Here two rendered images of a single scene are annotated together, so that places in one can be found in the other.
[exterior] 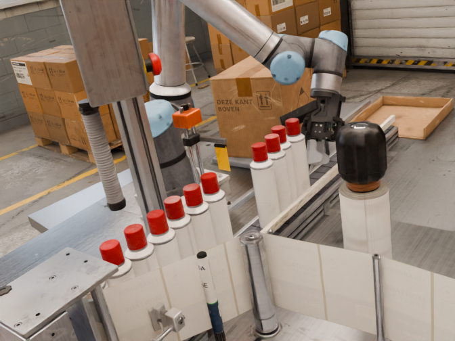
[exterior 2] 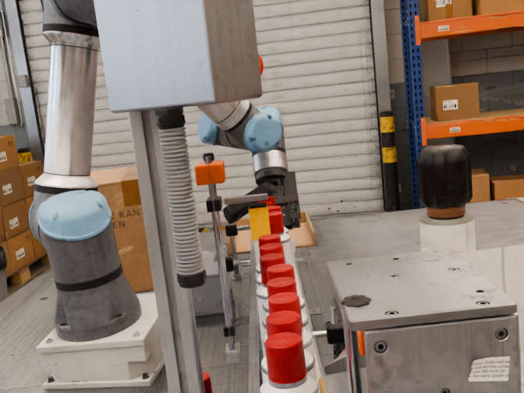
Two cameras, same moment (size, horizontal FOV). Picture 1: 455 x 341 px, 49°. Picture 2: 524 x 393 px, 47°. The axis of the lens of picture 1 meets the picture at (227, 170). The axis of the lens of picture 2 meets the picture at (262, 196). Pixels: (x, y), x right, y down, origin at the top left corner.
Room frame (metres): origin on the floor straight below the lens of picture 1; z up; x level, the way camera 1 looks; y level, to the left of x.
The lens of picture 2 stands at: (0.26, 0.61, 1.30)
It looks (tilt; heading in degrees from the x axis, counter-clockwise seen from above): 10 degrees down; 318
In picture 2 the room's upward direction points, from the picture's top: 6 degrees counter-clockwise
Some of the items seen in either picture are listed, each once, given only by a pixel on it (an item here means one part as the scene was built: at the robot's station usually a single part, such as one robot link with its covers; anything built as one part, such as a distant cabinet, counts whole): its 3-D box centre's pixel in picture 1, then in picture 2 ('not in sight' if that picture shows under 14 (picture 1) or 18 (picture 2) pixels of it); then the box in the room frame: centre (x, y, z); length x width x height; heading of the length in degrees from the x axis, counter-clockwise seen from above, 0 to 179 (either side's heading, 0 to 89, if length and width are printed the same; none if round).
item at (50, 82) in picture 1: (89, 96); not in sight; (4.70, 1.15, 0.45); 1.20 x 0.84 x 0.89; 41
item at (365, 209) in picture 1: (364, 203); (447, 238); (0.77, -0.23, 1.03); 0.09 x 0.09 x 0.30
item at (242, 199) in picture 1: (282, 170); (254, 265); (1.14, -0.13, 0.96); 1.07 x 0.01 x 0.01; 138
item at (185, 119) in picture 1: (210, 178); (240, 256); (0.97, 0.04, 1.05); 0.10 x 0.04 x 0.33; 48
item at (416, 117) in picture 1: (401, 115); (269, 231); (1.64, -0.64, 0.85); 0.30 x 0.26 x 0.04; 138
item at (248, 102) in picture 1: (269, 103); (141, 223); (1.63, -0.18, 0.99); 0.30 x 0.24 x 0.27; 147
